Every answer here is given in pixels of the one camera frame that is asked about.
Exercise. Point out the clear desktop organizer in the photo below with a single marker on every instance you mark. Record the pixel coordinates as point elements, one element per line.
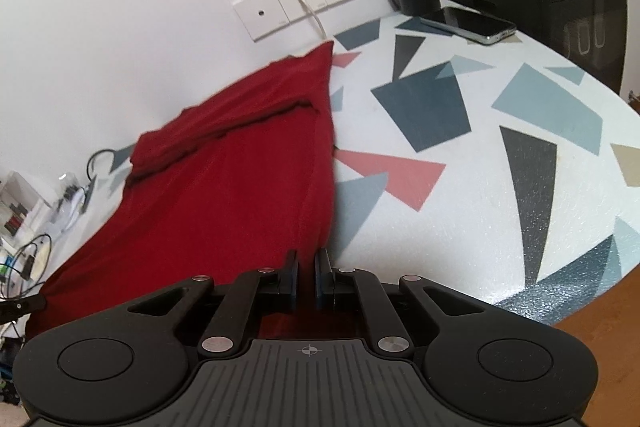
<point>22,212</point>

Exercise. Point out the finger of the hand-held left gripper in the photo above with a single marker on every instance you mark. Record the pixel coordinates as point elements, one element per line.
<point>22,305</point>

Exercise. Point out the black smartphone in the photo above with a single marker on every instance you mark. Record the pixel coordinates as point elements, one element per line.
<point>470,24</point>

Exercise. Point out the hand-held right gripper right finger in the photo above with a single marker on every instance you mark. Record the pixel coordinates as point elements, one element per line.
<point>322,279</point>

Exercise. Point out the dark red sweater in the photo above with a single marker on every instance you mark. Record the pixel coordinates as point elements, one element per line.
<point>225,187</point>

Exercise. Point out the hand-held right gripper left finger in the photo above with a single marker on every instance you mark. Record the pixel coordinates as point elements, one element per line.
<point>292,279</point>

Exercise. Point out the geometric patterned tablecloth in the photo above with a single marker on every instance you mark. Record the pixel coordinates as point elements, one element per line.
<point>500,167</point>

